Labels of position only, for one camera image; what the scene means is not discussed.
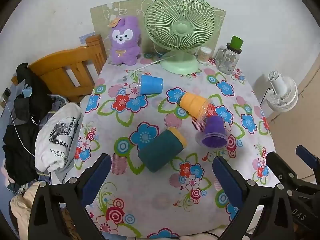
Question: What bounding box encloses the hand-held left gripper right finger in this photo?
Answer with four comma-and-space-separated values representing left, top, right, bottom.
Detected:
212, 156, 295, 240

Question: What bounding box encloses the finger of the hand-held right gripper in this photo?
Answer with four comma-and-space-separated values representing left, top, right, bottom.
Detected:
266, 151, 300, 188
296, 145, 320, 171

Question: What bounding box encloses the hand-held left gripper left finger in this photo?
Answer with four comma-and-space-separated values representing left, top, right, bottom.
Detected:
27, 153, 112, 240

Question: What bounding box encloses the dark teal cup yellow rim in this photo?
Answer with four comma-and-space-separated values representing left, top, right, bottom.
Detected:
137, 127, 187, 172

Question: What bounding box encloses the purple cup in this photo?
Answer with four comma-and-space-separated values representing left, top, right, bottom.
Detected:
196, 116, 228, 148

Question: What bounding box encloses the orange cup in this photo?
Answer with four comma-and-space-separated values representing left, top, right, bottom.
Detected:
179, 92, 215, 122

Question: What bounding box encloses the blue cup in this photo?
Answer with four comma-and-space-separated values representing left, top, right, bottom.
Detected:
135, 74, 164, 97

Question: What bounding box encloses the floral tablecloth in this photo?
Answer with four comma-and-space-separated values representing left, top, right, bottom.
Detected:
64, 52, 280, 239

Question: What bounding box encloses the white fan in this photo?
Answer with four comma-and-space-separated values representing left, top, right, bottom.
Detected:
260, 70, 299, 112

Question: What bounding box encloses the white printed t-shirt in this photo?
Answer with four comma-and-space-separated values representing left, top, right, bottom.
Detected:
34, 102, 83, 173

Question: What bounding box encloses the black clothing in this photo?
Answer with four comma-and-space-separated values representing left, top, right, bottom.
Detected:
3, 63, 54, 188

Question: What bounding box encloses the beige jacket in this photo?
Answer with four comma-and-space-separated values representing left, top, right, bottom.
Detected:
10, 181, 50, 233

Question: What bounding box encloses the glass mug green lid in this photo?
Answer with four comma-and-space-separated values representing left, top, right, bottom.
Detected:
215, 36, 244, 75

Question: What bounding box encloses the wooden chair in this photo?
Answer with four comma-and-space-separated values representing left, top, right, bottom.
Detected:
28, 34, 107, 103

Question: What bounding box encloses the cotton swab container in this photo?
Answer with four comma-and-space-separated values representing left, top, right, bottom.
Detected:
196, 47, 213, 64

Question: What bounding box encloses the purple plush bunny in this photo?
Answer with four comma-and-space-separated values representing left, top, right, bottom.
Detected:
108, 16, 142, 66

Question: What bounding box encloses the green desk fan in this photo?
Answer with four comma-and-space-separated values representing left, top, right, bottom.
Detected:
144, 0, 217, 75

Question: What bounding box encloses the thin white cable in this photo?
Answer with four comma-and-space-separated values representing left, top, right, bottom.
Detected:
4, 100, 35, 157

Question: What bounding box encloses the white fan power cable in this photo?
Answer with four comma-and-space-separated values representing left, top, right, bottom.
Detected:
122, 52, 173, 79

